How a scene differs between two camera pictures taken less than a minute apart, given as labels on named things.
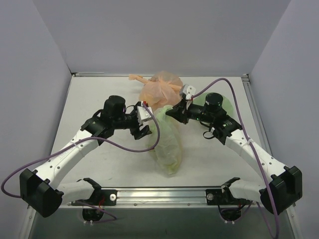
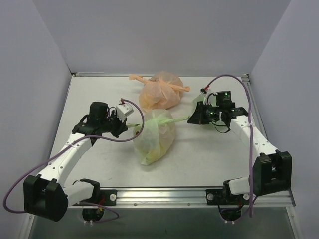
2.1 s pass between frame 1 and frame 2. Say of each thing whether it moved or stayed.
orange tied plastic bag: stayed
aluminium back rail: stayed
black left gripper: moved
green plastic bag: moved
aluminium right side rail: stayed
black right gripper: moved
